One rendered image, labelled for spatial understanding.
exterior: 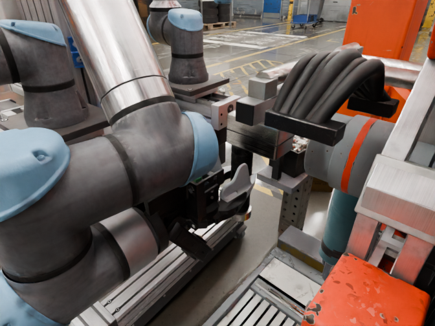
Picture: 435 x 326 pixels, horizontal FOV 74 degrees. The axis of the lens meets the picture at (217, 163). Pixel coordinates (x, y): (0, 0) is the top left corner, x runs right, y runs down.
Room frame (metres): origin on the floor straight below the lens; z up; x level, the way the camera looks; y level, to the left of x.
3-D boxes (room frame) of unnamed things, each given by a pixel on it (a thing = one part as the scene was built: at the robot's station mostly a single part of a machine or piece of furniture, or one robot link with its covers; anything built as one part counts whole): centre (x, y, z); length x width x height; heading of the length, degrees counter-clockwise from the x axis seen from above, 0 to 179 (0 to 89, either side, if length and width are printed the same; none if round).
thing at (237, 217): (0.41, -0.04, 0.83); 0.04 x 0.04 x 0.16
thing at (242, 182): (0.37, -0.04, 0.86); 0.09 x 0.03 x 0.06; 130
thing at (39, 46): (0.71, 0.42, 0.98); 0.13 x 0.12 x 0.14; 130
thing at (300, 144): (1.09, -0.34, 0.51); 0.20 x 0.14 x 0.13; 131
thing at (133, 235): (0.25, 0.11, 0.85); 0.08 x 0.05 x 0.08; 48
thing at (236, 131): (0.39, -0.06, 0.93); 0.09 x 0.05 x 0.05; 48
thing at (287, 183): (1.13, -0.37, 0.44); 0.43 x 0.17 x 0.03; 138
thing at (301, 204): (1.15, -0.39, 0.21); 0.10 x 0.10 x 0.42; 48
